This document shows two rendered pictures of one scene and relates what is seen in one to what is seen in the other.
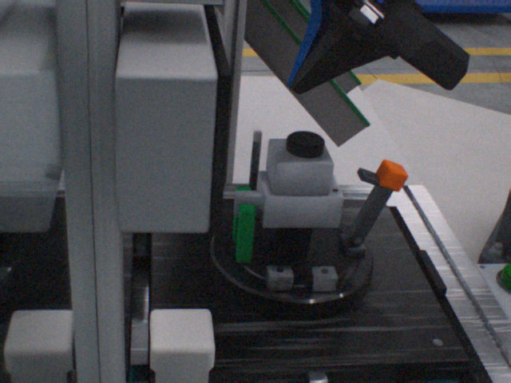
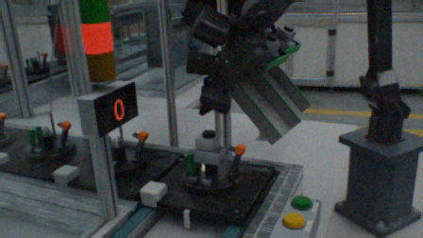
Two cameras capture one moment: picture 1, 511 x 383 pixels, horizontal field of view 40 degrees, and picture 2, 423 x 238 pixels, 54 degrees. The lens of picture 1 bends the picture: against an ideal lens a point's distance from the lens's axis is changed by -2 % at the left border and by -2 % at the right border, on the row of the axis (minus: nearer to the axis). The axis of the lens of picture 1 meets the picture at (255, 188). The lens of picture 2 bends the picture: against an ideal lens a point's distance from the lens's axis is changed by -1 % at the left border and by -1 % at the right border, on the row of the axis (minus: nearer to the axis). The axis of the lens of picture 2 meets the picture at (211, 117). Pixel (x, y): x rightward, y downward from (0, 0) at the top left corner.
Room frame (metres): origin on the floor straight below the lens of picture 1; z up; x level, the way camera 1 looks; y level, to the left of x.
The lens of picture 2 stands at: (-0.20, -0.53, 1.44)
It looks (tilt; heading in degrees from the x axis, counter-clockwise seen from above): 20 degrees down; 34
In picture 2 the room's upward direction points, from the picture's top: 3 degrees counter-clockwise
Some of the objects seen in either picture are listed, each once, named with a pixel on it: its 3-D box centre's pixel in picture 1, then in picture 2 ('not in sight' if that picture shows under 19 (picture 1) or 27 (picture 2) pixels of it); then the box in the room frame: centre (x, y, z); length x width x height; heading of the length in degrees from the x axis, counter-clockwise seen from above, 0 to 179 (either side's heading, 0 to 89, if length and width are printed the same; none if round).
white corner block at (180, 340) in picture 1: (180, 347); (154, 194); (0.40, 0.04, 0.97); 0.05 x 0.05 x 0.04; 10
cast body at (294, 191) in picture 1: (288, 177); (205, 145); (0.51, -0.03, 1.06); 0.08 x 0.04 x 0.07; 100
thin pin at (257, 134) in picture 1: (254, 174); not in sight; (0.56, 0.00, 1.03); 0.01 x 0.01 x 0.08; 10
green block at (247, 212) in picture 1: (245, 234); (191, 163); (0.49, 0.00, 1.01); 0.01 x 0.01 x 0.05; 10
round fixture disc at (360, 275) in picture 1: (291, 258); (211, 178); (0.51, -0.04, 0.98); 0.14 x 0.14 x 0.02
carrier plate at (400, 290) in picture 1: (289, 277); (211, 184); (0.51, -0.04, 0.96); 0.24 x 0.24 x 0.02; 10
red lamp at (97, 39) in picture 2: not in sight; (97, 37); (0.30, 0.05, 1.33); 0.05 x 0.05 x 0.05
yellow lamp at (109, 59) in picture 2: not in sight; (101, 64); (0.30, 0.05, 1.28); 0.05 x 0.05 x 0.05
